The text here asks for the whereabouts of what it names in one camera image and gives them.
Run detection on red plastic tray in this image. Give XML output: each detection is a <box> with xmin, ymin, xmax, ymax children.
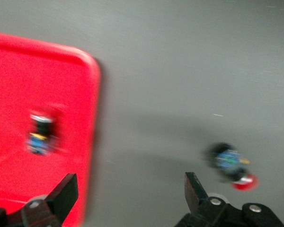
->
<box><xmin>0</xmin><ymin>30</ymin><xmax>102</xmax><ymax>226</ymax></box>

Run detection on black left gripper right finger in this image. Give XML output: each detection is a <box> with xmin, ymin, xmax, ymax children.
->
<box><xmin>175</xmin><ymin>172</ymin><xmax>231</xmax><ymax>227</ymax></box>

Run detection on red cap push button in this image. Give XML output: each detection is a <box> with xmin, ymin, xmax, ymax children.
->
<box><xmin>25</xmin><ymin>110</ymin><xmax>62</xmax><ymax>157</ymax></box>
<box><xmin>203</xmin><ymin>141</ymin><xmax>260</xmax><ymax>192</ymax></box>

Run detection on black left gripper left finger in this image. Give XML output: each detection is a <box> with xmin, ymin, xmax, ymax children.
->
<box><xmin>20</xmin><ymin>173</ymin><xmax>80</xmax><ymax>227</ymax></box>

